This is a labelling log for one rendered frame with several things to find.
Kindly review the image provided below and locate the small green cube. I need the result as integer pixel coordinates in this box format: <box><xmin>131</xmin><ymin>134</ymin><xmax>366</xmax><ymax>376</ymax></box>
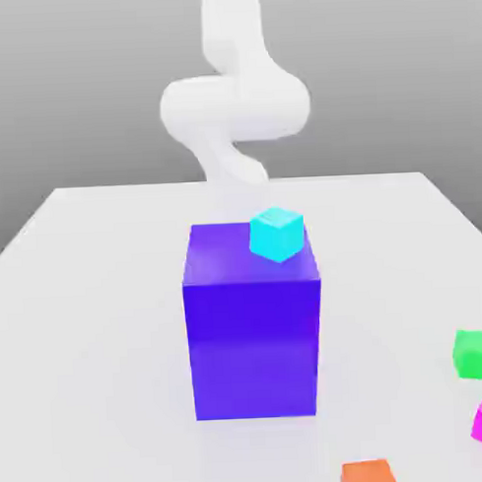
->
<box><xmin>450</xmin><ymin>327</ymin><xmax>482</xmax><ymax>383</ymax></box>

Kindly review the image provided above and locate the large purple box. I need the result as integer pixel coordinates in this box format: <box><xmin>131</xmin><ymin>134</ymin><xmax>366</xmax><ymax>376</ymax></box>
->
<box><xmin>178</xmin><ymin>218</ymin><xmax>327</xmax><ymax>423</ymax></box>

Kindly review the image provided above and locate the small cyan cube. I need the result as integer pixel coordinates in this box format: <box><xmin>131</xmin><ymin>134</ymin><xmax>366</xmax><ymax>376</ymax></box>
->
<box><xmin>246</xmin><ymin>205</ymin><xmax>307</xmax><ymax>265</ymax></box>

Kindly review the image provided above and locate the small orange cube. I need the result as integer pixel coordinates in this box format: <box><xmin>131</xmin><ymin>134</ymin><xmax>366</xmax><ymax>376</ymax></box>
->
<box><xmin>338</xmin><ymin>457</ymin><xmax>398</xmax><ymax>482</ymax></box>

